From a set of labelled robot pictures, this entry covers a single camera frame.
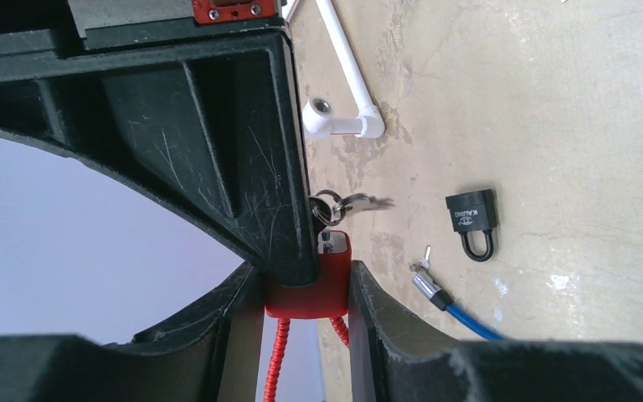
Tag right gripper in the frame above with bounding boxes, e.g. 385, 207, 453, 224
0, 1, 320, 287

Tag black padlock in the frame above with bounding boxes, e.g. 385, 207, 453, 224
445, 188, 498, 262

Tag blue cable lock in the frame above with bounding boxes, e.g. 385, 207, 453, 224
412, 270, 510, 341

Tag red cable seal lock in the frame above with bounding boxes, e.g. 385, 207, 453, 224
263, 229, 352, 401

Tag key bunch with black fob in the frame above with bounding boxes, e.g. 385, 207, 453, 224
309, 189, 396, 244

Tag white PVC pipe frame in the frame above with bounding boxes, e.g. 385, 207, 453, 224
302, 0, 386, 140

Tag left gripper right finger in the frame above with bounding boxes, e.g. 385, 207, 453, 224
348, 260, 643, 401

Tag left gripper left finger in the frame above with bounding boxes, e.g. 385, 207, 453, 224
0, 264, 264, 401

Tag small silver key set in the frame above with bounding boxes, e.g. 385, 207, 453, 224
409, 245, 431, 272

